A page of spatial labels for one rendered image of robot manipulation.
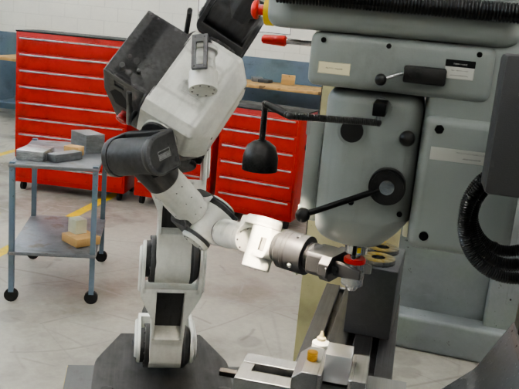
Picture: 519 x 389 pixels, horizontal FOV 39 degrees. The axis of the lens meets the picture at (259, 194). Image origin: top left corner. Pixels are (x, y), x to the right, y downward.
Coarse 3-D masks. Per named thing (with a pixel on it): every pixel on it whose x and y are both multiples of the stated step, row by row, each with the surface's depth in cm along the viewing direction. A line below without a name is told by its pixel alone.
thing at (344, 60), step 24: (312, 48) 137; (336, 48) 135; (360, 48) 134; (384, 48) 134; (408, 48) 133; (432, 48) 132; (456, 48) 131; (480, 48) 130; (312, 72) 137; (336, 72) 136; (360, 72) 135; (384, 72) 134; (456, 72) 132; (480, 72) 131; (432, 96) 134; (456, 96) 133; (480, 96) 132
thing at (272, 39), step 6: (264, 36) 159; (270, 36) 159; (276, 36) 158; (282, 36) 158; (264, 42) 160; (270, 42) 159; (276, 42) 159; (282, 42) 158; (288, 42) 158; (294, 42) 158; (300, 42) 158; (306, 42) 158
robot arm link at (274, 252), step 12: (252, 228) 168; (264, 228) 165; (252, 240) 166; (264, 240) 164; (276, 240) 161; (252, 252) 165; (264, 252) 163; (276, 252) 161; (252, 264) 164; (264, 264) 165; (276, 264) 162
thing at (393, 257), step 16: (368, 256) 191; (384, 256) 193; (400, 256) 198; (384, 272) 186; (400, 272) 195; (368, 288) 188; (384, 288) 187; (352, 304) 190; (368, 304) 189; (384, 304) 188; (352, 320) 191; (368, 320) 190; (384, 320) 189; (368, 336) 191; (384, 336) 189
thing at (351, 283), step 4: (348, 264) 154; (356, 268) 154; (360, 268) 154; (364, 268) 155; (364, 272) 155; (344, 280) 155; (348, 280) 154; (352, 280) 154; (356, 280) 154; (360, 280) 155; (344, 284) 155; (348, 284) 155; (352, 284) 154; (356, 284) 154; (360, 284) 155
